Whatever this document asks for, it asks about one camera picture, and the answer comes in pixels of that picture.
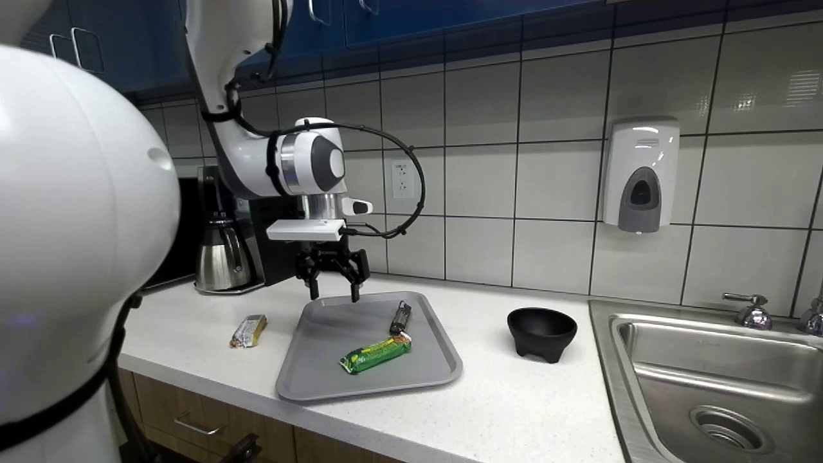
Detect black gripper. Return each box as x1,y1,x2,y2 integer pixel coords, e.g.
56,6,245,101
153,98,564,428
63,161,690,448
293,238,372,304

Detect green granola bar packet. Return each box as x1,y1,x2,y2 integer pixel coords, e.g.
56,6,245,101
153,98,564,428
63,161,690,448
336,329,415,377

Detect small silver object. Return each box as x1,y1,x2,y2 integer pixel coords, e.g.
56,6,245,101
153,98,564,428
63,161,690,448
226,311,270,349

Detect grey plastic tray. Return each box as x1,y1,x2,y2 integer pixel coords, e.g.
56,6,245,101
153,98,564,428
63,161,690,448
272,287,466,406

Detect black coffee maker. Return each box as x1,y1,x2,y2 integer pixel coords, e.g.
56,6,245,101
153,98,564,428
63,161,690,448
199,165,299,298

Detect steel coffee carafe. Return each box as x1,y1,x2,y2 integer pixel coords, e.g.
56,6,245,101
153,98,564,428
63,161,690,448
194,214,258,296

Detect black microwave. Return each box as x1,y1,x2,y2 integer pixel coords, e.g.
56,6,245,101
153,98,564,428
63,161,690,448
153,175,209,291

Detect wooden base cabinet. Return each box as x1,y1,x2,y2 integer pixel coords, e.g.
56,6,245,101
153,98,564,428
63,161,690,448
114,367,406,463

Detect black bowl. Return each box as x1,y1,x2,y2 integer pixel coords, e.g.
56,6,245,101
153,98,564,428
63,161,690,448
504,305,578,366

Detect blue upper cabinet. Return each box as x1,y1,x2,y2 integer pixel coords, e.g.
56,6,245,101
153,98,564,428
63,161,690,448
50,0,823,98

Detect stainless steel sink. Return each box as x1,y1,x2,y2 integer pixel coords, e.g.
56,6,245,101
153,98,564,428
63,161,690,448
587,298,823,463

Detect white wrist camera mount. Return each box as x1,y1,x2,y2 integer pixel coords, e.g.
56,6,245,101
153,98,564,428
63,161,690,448
266,217,351,245

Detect white wall outlet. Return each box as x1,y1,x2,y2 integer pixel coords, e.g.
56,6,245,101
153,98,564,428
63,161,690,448
387,156,421,209

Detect black robot cart frame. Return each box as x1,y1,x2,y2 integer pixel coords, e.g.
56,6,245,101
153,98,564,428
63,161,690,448
219,433,266,463

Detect silver drawer handle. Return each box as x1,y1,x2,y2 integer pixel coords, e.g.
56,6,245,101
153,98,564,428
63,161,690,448
172,416,225,439

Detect white wall soap dispenser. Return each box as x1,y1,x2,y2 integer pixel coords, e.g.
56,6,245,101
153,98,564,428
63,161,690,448
603,119,682,236

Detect chrome faucet handle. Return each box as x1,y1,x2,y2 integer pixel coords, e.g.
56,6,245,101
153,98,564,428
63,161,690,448
720,291,774,332

